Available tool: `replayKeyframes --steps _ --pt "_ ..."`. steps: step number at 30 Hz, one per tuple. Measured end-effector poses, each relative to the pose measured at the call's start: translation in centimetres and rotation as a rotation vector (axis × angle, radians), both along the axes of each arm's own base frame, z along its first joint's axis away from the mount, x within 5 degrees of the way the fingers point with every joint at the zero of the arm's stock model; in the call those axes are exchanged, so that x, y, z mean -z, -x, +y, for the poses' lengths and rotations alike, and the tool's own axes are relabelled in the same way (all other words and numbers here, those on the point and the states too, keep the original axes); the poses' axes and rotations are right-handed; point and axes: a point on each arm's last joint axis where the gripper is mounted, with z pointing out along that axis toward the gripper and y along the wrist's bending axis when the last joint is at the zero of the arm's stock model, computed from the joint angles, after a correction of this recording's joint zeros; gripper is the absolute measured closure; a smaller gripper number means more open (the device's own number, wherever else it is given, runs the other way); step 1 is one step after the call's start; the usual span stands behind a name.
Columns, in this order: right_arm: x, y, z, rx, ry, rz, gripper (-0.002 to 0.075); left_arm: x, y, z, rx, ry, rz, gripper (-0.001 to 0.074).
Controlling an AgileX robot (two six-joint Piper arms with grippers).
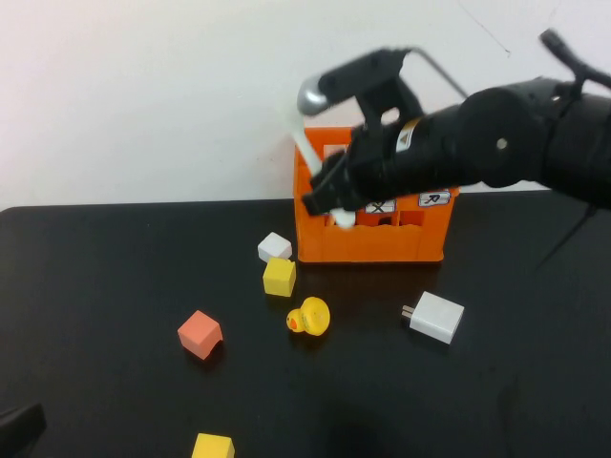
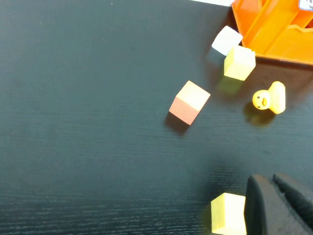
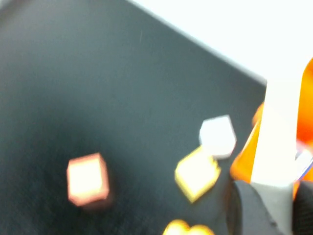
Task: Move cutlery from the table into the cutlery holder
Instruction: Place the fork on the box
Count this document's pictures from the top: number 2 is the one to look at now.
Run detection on paper label with spoon character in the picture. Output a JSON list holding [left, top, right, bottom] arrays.
[[298, 0, 313, 11]]

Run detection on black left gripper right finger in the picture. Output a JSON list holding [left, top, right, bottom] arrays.
[[272, 172, 313, 226]]

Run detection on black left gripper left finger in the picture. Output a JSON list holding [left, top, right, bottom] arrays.
[[244, 174, 313, 235]]

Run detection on orange plastic cutlery holder crate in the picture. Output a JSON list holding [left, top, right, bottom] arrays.
[[231, 0, 313, 66]]

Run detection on white foam cube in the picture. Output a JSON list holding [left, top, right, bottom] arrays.
[[211, 25, 244, 56]]

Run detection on salmon orange foam cube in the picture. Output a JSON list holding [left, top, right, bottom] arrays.
[[168, 80, 211, 125]]

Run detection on yellow rubber duck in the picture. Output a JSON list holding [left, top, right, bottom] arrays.
[[252, 81, 286, 115]]

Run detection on yellow foam cube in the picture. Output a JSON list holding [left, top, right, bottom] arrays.
[[224, 46, 256, 81], [210, 192, 247, 235]]

